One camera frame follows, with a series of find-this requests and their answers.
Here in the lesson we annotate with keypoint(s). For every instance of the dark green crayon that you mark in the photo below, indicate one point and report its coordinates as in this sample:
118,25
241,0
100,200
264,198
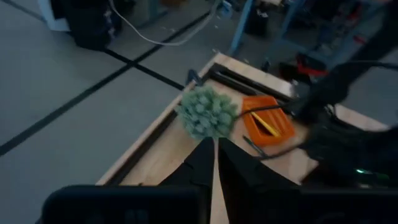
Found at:
255,146

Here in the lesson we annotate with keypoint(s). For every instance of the red and black floor tool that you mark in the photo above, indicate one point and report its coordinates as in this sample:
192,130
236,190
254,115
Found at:
311,67

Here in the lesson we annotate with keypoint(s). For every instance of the orange plastic slotted bin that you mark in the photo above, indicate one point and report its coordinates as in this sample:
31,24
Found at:
280,124

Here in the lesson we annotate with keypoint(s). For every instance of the grey desk leg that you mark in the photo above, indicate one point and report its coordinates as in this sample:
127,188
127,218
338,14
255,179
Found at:
241,25

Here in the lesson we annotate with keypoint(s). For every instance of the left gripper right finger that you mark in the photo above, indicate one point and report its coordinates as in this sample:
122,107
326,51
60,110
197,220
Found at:
248,180

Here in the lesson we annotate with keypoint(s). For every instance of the black equipment case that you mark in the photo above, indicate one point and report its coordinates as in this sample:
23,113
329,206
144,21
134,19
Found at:
90,21

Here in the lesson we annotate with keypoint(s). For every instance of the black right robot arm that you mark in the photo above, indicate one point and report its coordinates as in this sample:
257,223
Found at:
342,140

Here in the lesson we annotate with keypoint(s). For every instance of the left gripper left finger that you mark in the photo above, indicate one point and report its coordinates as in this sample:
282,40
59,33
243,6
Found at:
199,168

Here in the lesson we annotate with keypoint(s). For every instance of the green artificial potted plant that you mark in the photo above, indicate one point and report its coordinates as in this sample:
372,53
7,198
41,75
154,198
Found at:
206,113

